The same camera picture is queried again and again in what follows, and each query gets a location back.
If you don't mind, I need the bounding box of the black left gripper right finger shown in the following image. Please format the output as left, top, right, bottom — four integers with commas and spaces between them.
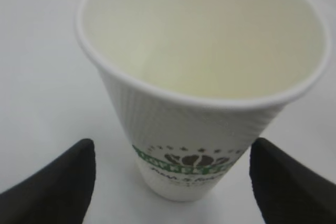
249, 138, 335, 223

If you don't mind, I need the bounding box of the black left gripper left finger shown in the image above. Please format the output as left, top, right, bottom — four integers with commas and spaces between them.
1, 138, 96, 223

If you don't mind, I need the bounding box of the white paper cup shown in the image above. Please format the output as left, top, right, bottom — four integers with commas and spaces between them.
75, 0, 331, 201

